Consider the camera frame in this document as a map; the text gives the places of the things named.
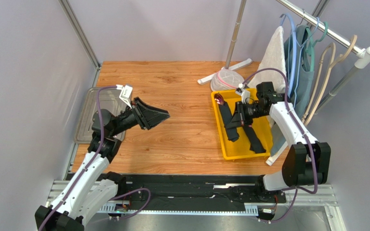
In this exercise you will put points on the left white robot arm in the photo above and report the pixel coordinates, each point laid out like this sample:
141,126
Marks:
74,207

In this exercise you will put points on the black paper napkin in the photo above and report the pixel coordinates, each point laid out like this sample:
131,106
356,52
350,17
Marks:
226,115

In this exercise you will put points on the beige hanger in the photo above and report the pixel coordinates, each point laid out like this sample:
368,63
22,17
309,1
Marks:
332,64
316,86

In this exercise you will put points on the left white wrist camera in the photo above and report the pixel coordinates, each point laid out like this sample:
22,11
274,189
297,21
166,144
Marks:
125,94

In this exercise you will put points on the iridescent spoon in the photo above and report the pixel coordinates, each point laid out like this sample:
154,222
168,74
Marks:
219,99

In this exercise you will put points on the yellow plastic bin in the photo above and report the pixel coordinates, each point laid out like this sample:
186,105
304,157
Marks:
240,149

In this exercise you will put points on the green hanger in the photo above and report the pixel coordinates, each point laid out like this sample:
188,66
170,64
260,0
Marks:
310,50

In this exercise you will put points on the white towel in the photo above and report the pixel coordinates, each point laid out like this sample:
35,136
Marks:
274,57

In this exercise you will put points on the white mesh bowl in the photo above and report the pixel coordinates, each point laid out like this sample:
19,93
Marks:
226,79

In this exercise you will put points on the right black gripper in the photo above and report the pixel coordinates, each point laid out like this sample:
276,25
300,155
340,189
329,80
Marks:
239,112

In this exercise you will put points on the silver metal tray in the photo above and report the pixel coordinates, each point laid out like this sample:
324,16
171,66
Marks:
108,99

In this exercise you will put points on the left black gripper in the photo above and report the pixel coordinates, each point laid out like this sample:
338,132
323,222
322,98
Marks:
147,117

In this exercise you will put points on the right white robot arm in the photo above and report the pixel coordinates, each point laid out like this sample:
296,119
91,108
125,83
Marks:
308,160

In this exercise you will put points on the metal clothes rack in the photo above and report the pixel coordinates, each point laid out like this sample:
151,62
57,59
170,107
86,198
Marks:
315,105

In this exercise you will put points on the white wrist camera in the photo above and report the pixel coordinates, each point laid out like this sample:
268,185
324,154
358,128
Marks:
243,93
125,94

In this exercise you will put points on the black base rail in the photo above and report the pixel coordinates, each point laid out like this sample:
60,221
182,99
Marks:
196,193

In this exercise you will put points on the teal garment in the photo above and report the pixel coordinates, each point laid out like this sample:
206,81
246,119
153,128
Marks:
279,52

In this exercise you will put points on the blue hanger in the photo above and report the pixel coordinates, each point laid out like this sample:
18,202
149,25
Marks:
300,80

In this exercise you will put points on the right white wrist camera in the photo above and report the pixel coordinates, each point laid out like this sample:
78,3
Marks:
243,93

